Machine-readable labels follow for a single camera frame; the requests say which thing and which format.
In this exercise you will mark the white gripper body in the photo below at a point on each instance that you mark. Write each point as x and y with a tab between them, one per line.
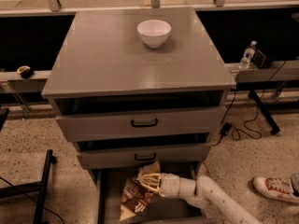
168	185

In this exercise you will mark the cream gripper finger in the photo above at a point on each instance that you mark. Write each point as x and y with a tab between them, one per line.
153	188
150	178

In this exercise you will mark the brown chip bag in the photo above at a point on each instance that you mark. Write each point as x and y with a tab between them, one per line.
135	199

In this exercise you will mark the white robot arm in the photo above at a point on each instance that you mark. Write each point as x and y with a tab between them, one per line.
198	193

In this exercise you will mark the grey middle drawer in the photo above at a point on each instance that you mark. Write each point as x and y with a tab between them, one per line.
122	157

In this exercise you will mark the grey open bottom drawer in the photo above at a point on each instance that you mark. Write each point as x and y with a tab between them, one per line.
110	185

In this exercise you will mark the grey top drawer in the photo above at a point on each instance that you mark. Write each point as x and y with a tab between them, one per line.
92	127

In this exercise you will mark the grey drawer cabinet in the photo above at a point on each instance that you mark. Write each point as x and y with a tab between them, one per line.
104	67

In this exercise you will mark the white and red sneaker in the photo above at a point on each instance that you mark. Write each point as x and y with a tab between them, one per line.
280	189

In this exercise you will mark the black metal stand left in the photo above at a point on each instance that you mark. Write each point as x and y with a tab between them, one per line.
39	186

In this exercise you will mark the black table leg right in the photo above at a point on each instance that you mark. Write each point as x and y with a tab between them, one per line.
274	128

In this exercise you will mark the clear water bottle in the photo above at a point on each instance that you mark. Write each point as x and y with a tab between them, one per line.
248	55

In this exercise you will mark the white ceramic bowl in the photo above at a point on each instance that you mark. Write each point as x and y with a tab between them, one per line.
154	33

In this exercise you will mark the small black box device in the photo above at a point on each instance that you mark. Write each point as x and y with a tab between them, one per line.
261	61

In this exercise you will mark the black tape measure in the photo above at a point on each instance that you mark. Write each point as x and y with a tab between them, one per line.
25	71

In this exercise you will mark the black power adapter with cable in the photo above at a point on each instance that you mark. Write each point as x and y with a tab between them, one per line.
235	132

